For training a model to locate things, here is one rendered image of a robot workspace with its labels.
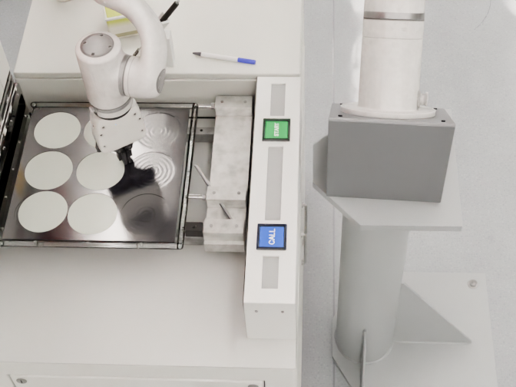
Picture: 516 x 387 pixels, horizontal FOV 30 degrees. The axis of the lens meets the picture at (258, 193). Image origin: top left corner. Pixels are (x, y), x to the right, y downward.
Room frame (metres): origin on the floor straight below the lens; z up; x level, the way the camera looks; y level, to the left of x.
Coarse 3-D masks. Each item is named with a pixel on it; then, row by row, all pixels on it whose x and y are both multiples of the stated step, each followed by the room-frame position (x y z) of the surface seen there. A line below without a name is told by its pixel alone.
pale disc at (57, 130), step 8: (48, 120) 1.38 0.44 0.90; (56, 120) 1.37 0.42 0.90; (64, 120) 1.37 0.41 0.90; (72, 120) 1.37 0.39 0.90; (40, 128) 1.35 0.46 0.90; (48, 128) 1.35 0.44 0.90; (56, 128) 1.35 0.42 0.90; (64, 128) 1.35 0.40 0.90; (72, 128) 1.35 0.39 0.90; (80, 128) 1.35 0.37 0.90; (40, 136) 1.33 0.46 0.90; (48, 136) 1.33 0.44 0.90; (56, 136) 1.33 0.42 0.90; (64, 136) 1.33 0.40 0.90; (72, 136) 1.33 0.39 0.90; (48, 144) 1.31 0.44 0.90; (56, 144) 1.31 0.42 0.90; (64, 144) 1.30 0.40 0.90
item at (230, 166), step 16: (224, 128) 1.33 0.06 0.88; (240, 128) 1.33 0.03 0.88; (224, 144) 1.29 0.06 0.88; (240, 144) 1.29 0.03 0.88; (224, 160) 1.25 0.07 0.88; (240, 160) 1.24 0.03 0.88; (224, 176) 1.21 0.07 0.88; (240, 176) 1.20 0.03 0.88; (208, 208) 1.13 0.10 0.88; (240, 208) 1.12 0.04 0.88; (208, 240) 1.05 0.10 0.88
